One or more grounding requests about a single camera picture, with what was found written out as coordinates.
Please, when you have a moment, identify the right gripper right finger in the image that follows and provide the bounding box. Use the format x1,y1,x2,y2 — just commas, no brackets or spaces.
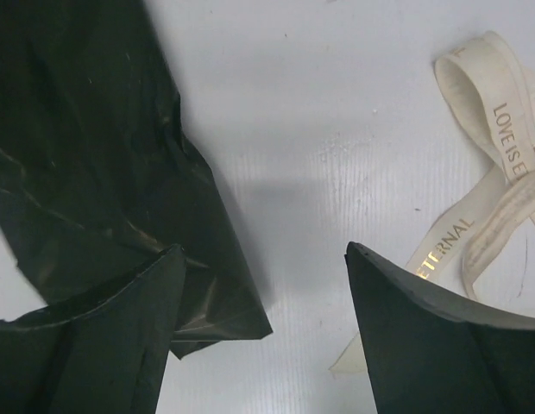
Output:
345,242,535,413

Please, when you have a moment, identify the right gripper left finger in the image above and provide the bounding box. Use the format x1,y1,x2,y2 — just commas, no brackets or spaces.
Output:
0,246,186,413

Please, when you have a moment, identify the cream ribbon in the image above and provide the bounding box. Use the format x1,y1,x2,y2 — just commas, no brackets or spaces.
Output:
327,30,535,380

